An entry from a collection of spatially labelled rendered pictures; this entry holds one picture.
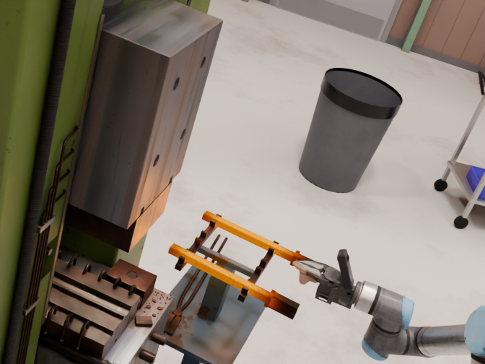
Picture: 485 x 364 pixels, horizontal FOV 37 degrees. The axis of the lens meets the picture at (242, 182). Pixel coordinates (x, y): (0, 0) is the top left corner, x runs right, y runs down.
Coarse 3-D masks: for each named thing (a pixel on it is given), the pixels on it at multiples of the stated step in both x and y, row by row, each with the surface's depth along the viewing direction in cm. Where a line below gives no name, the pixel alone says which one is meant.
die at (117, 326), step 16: (64, 272) 189; (80, 272) 192; (64, 288) 184; (96, 288) 188; (112, 288) 190; (48, 304) 181; (64, 304) 181; (80, 304) 182; (96, 304) 183; (128, 304) 186; (64, 320) 178; (80, 320) 179; (96, 320) 179; (112, 320) 181; (128, 320) 190; (64, 336) 177; (96, 336) 176; (112, 336) 178; (96, 352) 176
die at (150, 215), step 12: (168, 192) 173; (156, 204) 166; (72, 216) 160; (84, 216) 159; (96, 216) 158; (144, 216) 160; (156, 216) 171; (84, 228) 161; (96, 228) 160; (108, 228) 159; (120, 228) 158; (132, 228) 157; (144, 228) 165; (108, 240) 160; (120, 240) 159; (132, 240) 159
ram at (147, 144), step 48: (144, 0) 153; (144, 48) 132; (192, 48) 142; (96, 96) 139; (144, 96) 136; (192, 96) 157; (96, 144) 144; (144, 144) 141; (96, 192) 149; (144, 192) 152
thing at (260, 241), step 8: (208, 216) 235; (216, 216) 237; (216, 224) 236; (224, 224) 234; (232, 224) 236; (232, 232) 234; (240, 232) 233; (248, 232) 234; (248, 240) 234; (256, 240) 232; (264, 240) 233; (264, 248) 233; (280, 248) 232; (280, 256) 232; (288, 256) 231; (296, 256) 229; (304, 256) 231
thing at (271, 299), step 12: (168, 252) 217; (180, 252) 215; (192, 252) 217; (192, 264) 215; (204, 264) 214; (216, 264) 215; (216, 276) 213; (228, 276) 212; (240, 288) 212; (252, 288) 211; (264, 300) 210; (276, 300) 210; (288, 300) 209; (288, 312) 210
